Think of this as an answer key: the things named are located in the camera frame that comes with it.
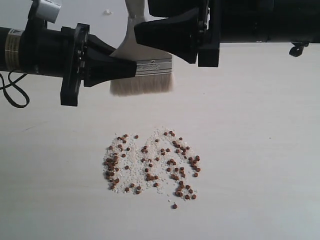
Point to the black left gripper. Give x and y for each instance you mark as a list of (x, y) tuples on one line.
[(61, 54)]

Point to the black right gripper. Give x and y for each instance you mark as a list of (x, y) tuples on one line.
[(188, 29)]

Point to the wooden paint brush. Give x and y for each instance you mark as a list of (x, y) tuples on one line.
[(154, 66)]

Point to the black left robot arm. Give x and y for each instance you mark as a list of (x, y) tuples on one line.
[(10, 40)]

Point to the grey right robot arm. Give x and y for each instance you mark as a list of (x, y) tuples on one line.
[(271, 21)]

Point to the brown and white granule pile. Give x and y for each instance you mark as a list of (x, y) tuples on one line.
[(164, 163)]

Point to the white wall plug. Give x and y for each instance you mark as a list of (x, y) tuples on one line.
[(107, 12)]

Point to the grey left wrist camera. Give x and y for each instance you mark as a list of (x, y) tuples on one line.
[(41, 13)]

